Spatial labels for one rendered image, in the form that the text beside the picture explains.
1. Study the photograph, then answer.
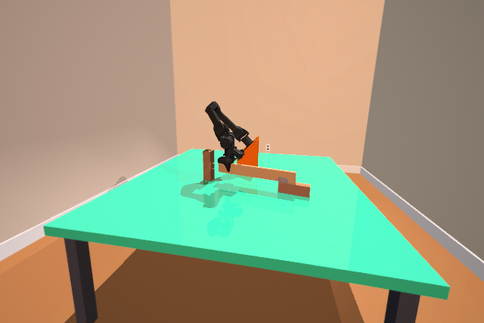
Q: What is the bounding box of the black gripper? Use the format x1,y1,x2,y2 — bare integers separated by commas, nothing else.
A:
218,145,237,172

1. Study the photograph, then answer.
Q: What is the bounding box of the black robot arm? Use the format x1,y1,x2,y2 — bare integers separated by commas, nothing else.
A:
205,101,253,159

